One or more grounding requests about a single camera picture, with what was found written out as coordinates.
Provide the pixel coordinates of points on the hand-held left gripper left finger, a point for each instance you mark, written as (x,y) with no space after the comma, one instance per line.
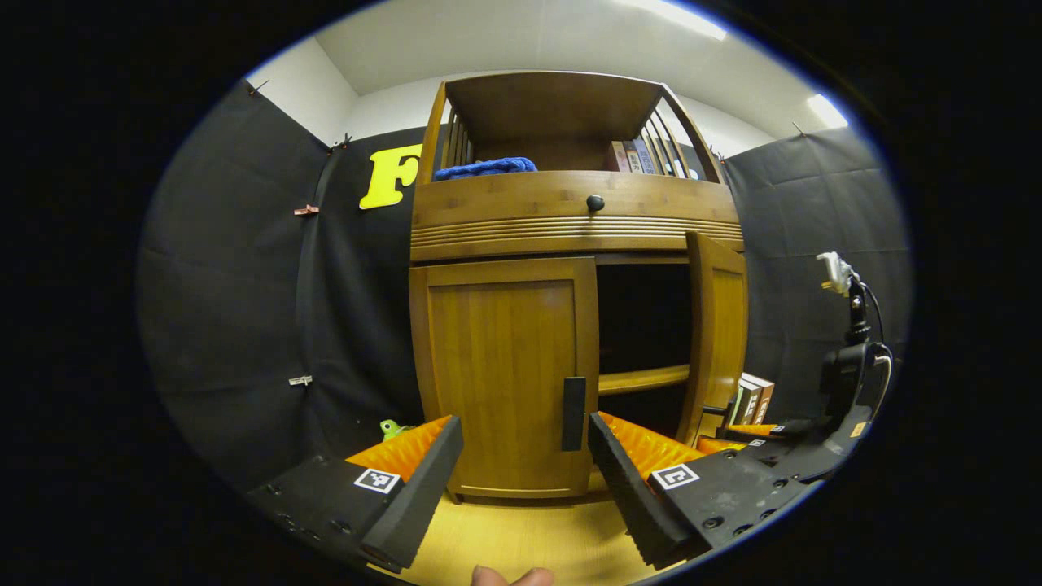
(423,488)

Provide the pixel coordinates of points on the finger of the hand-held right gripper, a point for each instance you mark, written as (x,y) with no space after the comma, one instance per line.
(794,427)
(777,452)

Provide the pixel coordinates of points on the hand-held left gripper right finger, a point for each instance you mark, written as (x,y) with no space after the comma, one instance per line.
(627,496)

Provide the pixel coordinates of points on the wooden cabinet door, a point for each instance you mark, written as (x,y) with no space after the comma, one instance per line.
(496,366)
(720,325)

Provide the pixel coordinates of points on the wooden double-door shoe cabinet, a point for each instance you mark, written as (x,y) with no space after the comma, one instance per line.
(553,106)

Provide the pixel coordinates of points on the green frog plush toy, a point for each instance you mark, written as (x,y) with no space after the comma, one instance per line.
(393,428)

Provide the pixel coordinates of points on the wooden inner shelf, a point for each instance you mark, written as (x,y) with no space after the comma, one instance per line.
(643,379)

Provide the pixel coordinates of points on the small ceiling light panel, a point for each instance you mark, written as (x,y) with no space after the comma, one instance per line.
(826,110)

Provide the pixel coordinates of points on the black round drawer knob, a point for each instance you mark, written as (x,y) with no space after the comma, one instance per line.
(595,203)

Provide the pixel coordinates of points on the brown spine book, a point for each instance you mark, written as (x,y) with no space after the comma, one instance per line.
(632,156)

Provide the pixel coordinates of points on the beige spine book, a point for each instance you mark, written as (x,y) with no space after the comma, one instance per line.
(619,156)

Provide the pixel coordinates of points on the blue folded cloth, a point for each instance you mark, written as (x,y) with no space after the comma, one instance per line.
(488,168)

